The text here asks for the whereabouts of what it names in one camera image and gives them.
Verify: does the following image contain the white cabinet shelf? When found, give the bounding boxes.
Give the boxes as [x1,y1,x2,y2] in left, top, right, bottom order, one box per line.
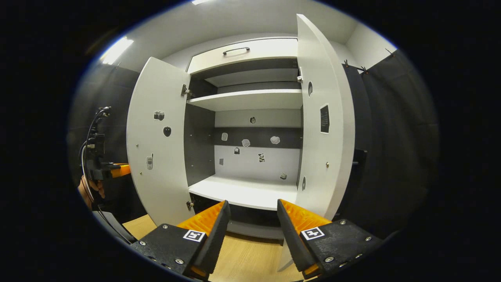
[187,89,303,112]
[189,174,298,211]

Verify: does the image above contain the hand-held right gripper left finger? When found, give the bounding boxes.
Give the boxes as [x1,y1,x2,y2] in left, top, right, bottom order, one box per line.
[129,200,231,279]

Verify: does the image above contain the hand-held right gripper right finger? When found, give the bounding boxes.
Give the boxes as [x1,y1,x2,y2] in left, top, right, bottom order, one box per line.
[277,199,384,279]

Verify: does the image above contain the black backdrop cloth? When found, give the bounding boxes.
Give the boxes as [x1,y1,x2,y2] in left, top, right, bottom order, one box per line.
[67,63,148,224]
[337,49,441,239]

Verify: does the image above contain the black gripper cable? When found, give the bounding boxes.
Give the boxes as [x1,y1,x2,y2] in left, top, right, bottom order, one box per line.
[80,107,135,244]

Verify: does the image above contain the white cabinet drawer front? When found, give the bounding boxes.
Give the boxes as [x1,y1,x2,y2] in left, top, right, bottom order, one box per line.
[187,38,299,75]

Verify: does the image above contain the white cabinet door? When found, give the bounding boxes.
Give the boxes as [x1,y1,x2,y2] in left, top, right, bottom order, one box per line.
[126,57,196,227]
[277,14,356,272]

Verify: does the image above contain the white double-door shoe cabinet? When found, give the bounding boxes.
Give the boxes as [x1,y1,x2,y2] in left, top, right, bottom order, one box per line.
[126,14,357,272]

